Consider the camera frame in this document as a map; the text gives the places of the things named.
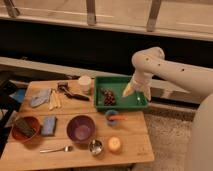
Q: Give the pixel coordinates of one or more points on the dark sponge in bowl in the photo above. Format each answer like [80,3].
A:
[22,125]

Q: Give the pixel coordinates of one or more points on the metal spoon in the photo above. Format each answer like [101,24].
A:
[64,149]

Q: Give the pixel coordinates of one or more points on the purple bowl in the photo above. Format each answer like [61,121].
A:
[81,129]

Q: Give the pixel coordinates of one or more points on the small metal cup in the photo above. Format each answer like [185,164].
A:
[95,147]

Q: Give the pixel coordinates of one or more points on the orange carrot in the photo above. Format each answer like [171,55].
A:
[114,118]

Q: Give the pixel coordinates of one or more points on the wooden table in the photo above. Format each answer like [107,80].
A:
[136,146]

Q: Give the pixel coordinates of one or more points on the peeled banana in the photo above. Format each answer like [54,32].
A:
[54,101]

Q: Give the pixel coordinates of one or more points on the white paper cup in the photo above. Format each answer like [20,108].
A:
[85,84]

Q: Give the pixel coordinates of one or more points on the grey blue cloth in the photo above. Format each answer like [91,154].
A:
[40,98]

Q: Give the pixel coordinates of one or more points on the orange fruit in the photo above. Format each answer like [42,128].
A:
[114,144]

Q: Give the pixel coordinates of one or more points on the blue sponge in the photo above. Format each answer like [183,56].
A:
[49,126]

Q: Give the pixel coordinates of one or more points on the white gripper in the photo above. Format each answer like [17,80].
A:
[141,82]

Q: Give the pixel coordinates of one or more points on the green plastic tray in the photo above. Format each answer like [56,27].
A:
[135,101]

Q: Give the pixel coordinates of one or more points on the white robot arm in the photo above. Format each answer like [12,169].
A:
[192,78]

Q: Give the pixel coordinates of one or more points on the black handled tool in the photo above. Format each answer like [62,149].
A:
[63,87]

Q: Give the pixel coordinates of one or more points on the orange bowl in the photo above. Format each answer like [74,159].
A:
[19,136]

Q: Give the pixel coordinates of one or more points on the dark grape bunch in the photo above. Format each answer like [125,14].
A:
[109,98]

